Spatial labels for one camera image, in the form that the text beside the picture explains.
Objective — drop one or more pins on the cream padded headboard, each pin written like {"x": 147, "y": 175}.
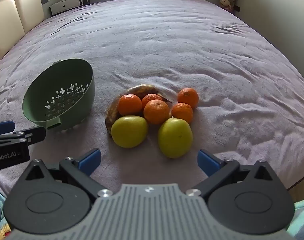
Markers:
{"x": 14, "y": 17}

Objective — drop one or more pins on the green colander bowl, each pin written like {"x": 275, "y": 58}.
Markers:
{"x": 66, "y": 80}

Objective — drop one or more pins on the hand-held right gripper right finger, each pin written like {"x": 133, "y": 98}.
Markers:
{"x": 208, "y": 162}

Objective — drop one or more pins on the green apple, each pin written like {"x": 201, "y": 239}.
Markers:
{"x": 129, "y": 131}
{"x": 175, "y": 138}

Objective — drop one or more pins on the white bedside cabinet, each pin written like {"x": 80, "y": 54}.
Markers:
{"x": 65, "y": 5}

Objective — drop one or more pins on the purple bed blanket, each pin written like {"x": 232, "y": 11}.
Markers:
{"x": 167, "y": 42}

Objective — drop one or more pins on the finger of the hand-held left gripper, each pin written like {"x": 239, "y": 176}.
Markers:
{"x": 3, "y": 127}
{"x": 33, "y": 134}

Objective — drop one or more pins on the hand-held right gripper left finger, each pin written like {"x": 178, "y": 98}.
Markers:
{"x": 89, "y": 160}

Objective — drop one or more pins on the orange tangerine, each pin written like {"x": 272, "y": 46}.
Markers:
{"x": 182, "y": 113}
{"x": 130, "y": 104}
{"x": 156, "y": 111}
{"x": 188, "y": 97}
{"x": 151, "y": 98}

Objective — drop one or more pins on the overripe brown banana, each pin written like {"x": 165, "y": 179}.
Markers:
{"x": 138, "y": 90}

